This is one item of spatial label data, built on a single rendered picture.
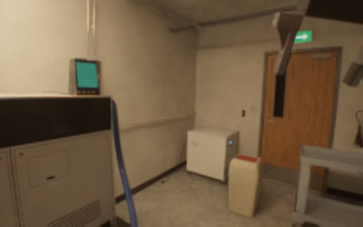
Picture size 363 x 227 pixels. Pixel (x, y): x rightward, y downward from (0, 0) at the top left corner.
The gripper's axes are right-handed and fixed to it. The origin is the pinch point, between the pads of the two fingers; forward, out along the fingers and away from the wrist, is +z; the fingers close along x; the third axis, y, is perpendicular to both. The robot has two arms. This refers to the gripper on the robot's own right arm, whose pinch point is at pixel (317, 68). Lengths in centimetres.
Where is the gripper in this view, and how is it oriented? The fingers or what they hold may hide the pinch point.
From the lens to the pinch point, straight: 41.7
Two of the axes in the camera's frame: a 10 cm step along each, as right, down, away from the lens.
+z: -0.7, 8.6, 5.1
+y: -2.0, 4.9, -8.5
